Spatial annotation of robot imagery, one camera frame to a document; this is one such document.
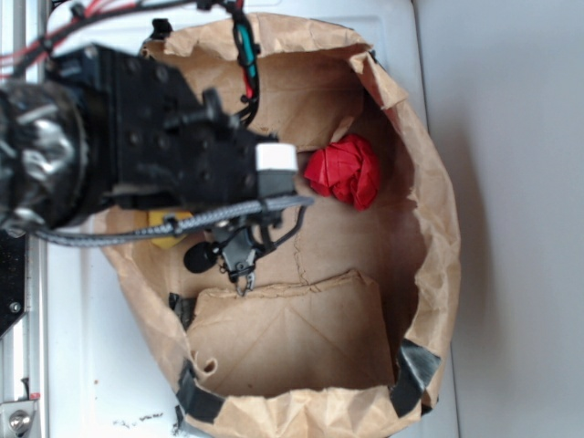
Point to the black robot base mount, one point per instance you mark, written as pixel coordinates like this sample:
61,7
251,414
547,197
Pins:
12,280

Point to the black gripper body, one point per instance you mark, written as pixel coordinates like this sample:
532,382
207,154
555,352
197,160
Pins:
160,146

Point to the red crumpled paper ball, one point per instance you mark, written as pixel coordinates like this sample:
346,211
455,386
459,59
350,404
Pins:
347,169

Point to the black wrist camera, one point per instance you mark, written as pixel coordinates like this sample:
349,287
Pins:
235,251

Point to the brown paper bag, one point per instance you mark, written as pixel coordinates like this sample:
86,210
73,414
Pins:
292,237

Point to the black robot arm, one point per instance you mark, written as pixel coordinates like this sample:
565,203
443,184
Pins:
48,167

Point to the metal corner bracket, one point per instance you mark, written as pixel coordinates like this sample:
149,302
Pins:
19,419

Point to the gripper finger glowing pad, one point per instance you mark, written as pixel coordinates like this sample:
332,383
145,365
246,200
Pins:
276,168

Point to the aluminium frame rail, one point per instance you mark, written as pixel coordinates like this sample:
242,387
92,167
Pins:
23,356

